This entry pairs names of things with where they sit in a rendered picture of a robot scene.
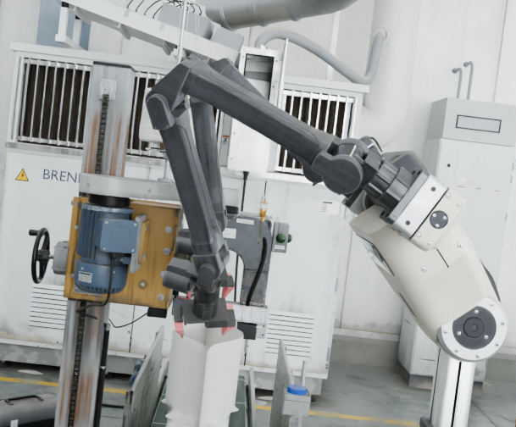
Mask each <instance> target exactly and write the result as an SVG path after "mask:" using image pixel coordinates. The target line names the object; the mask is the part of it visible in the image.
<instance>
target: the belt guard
mask: <svg viewBox="0 0 516 427"><path fill-rule="evenodd" d="M79 191H82V192H86V193H91V194H98V195H104V196H112V197H132V198H143V199H154V200H165V201H177V202H180V197H179V194H178V191H177V188H176V185H175V183H173V182H164V181H155V180H147V179H138V178H130V177H122V176H113V175H97V174H87V173H81V174H80V182H79ZM223 193H224V196H225V206H234V207H236V206H238V204H239V196H240V190H239V189H234V188H227V187H223Z"/></svg>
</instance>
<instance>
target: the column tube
mask: <svg viewBox="0 0 516 427"><path fill-rule="evenodd" d="M135 75H136V74H135V72H134V71H133V70H131V69H129V68H121V67H114V66H107V65H101V64H93V65H92V75H91V84H90V91H89V100H88V108H87V116H86V131H85V140H84V147H83V156H82V164H81V172H80V173H87V174H95V166H96V158H97V143H98V134H99V131H100V130H99V126H100V120H101V111H102V102H103V99H98V94H99V86H100V79H107V80H116V81H117V83H116V91H115V99H114V101H112V100H108V110H107V111H108V116H107V120H106V121H107V124H106V130H105V140H104V149H103V161H102V171H101V175H113V176H122V177H124V176H125V161H126V153H127V145H128V137H129V129H130V115H131V106H132V98H133V91H134V83H135ZM80 304H81V299H74V298H68V300H67V308H66V316H65V324H64V339H63V348H62V356H61V364H60V372H59V380H58V395H57V404H56V412H55V420H54V427H68V422H69V421H68V420H69V405H70V396H71V392H72V391H71V388H72V383H73V381H72V380H73V373H74V364H75V349H76V343H77V334H78V324H79V323H80V322H79V317H80V314H79V313H77V312H76V309H79V308H80ZM109 309H110V302H108V304H107V305H106V306H104V307H91V308H87V309H86V313H87V314H90V315H92V316H95V317H97V319H93V318H89V317H86V321H85V329H84V337H83V342H82V343H83V346H82V352H81V361H80V377H79V382H78V383H79V385H78V391H77V400H76V409H75V421H74V422H75V424H74V427H94V423H95V422H94V421H95V415H96V414H95V413H96V405H97V391H98V383H99V375H100V368H99V366H101V360H102V359H101V358H102V350H103V338H104V337H103V336H104V327H103V324H104V323H108V316H109Z"/></svg>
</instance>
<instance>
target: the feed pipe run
mask: <svg viewBox="0 0 516 427"><path fill-rule="evenodd" d="M356 1H358V0H293V1H291V2H290V3H294V4H293V5H291V7H293V6H294V7H295V8H292V10H293V9H295V10H296V11H293V13H295V12H297V14H298V16H299V17H298V18H300V19H303V18H308V17H314V16H319V15H324V14H332V13H334V17H333V24H332V31H331V39H330V52H331V53H332V54H333V55H335V54H336V40H337V33H338V26H339V19H340V12H341V10H343V9H345V8H347V7H349V6H351V5H352V4H354V3H355V2H356ZM295 15H296V14H295ZM296 17H297V16H296ZM332 75H333V68H332V67H331V66H329V65H327V72H326V80H332Z"/></svg>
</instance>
